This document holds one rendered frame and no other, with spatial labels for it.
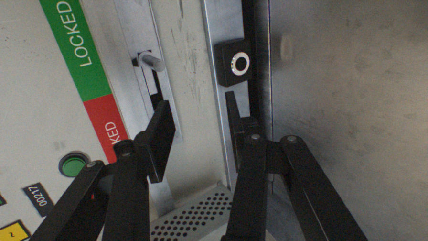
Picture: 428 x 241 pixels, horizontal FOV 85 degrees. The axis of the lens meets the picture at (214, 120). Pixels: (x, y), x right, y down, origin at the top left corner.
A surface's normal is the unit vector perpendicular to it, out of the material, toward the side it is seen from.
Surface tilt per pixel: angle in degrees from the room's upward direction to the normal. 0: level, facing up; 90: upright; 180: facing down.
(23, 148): 90
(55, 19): 90
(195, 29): 90
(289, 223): 90
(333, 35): 0
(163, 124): 150
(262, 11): 0
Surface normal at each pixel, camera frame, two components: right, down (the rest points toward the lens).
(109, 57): 0.51, 0.33
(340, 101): -0.85, 0.34
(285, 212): -0.14, -0.88
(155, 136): 0.99, -0.13
